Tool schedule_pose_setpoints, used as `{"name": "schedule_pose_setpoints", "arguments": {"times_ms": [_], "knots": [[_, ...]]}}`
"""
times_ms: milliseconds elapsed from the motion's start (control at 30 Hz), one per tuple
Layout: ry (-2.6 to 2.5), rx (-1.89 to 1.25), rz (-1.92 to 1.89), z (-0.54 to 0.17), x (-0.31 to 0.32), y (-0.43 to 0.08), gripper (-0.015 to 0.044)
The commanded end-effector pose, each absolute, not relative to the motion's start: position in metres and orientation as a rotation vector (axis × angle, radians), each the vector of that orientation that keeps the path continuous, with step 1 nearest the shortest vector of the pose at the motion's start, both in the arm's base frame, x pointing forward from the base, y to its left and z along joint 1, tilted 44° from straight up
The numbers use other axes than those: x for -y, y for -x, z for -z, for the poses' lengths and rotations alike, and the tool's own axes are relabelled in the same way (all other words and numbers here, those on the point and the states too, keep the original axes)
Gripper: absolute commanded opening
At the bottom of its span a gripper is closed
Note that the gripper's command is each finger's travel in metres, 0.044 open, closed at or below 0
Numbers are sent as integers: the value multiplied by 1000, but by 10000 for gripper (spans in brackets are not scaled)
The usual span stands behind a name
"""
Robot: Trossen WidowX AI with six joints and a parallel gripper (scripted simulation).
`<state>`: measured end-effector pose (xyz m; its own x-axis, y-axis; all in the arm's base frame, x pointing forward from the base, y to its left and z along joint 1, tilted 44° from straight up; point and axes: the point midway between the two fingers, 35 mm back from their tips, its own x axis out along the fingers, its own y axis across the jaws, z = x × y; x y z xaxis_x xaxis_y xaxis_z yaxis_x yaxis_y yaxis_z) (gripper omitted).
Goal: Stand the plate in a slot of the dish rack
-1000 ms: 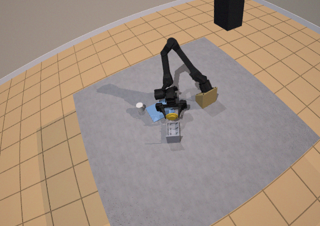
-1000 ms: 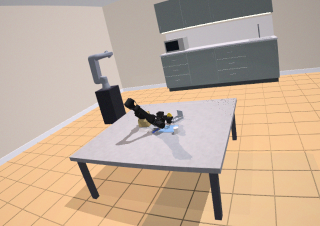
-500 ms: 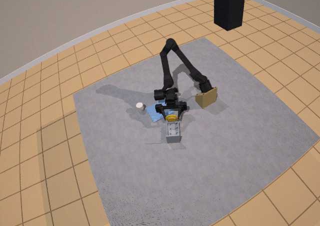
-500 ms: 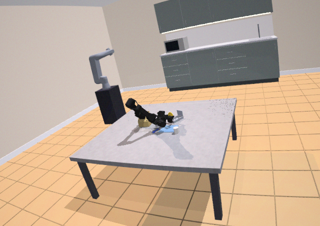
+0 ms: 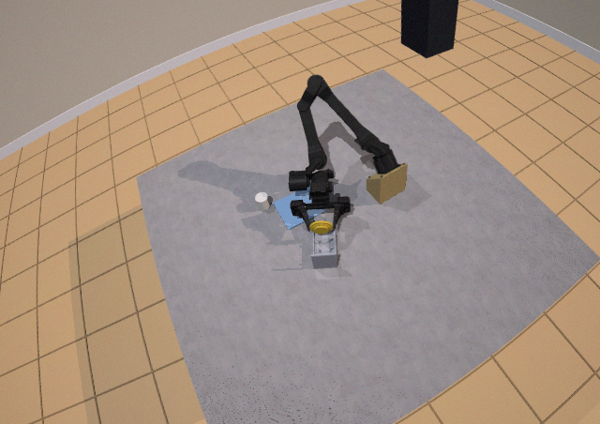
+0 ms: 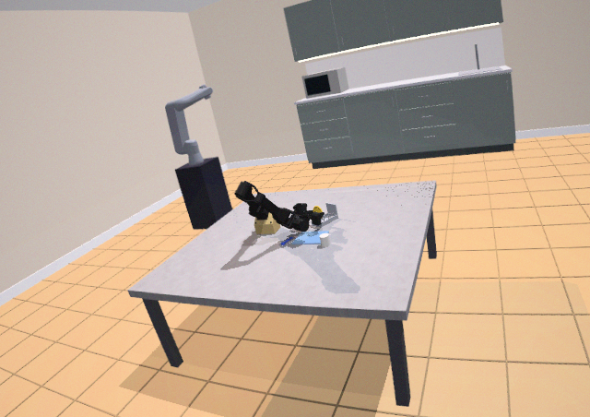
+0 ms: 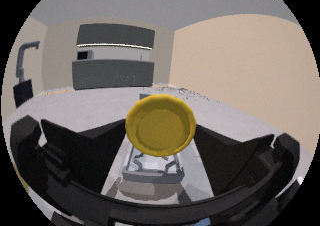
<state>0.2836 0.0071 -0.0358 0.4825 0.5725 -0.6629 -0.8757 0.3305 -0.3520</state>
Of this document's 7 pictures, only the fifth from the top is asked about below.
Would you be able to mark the light blue flat mat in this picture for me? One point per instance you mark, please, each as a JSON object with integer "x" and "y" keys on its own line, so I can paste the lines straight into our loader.
{"x": 283, "y": 208}

